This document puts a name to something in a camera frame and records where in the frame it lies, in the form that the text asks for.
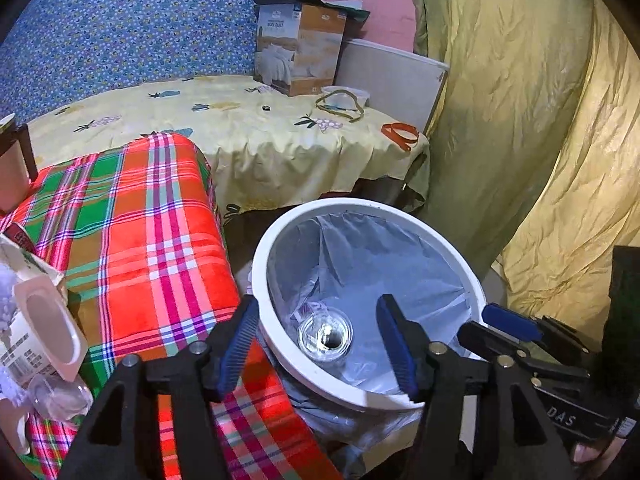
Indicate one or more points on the white round trash bin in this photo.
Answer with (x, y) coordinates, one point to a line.
(291, 358)

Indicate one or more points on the bedding set cardboard box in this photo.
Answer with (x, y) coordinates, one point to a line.
(299, 42)

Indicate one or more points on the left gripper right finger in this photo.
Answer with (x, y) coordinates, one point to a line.
(480, 419)

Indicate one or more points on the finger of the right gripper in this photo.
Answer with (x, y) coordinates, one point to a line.
(488, 344)
(520, 322)

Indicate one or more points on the clear plastic cup on table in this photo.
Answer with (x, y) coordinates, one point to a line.
(55, 399)

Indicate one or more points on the person's right hand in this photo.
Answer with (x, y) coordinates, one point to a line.
(601, 453)

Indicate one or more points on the metal tin can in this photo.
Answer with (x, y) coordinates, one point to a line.
(18, 235)

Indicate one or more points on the red green plaid tablecloth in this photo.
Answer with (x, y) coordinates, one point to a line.
(137, 234)

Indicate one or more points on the pink mug with brown lid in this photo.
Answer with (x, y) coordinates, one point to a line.
(18, 168)

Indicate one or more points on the white yogurt cup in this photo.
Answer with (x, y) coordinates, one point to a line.
(43, 337)

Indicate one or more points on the clear plastic container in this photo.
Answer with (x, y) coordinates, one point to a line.
(344, 98)

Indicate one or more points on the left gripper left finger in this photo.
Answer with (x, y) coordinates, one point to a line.
(120, 436)

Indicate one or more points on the grey plastic bin liner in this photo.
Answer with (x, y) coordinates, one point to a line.
(346, 262)

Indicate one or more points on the large white foam net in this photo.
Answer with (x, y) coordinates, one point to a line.
(8, 306)

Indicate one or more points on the blue floral headboard cloth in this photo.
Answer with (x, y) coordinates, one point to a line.
(62, 51)

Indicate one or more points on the white panel board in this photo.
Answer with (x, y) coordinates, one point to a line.
(401, 84)

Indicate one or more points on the clear plastic cup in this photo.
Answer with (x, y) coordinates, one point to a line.
(325, 336)
(55, 399)

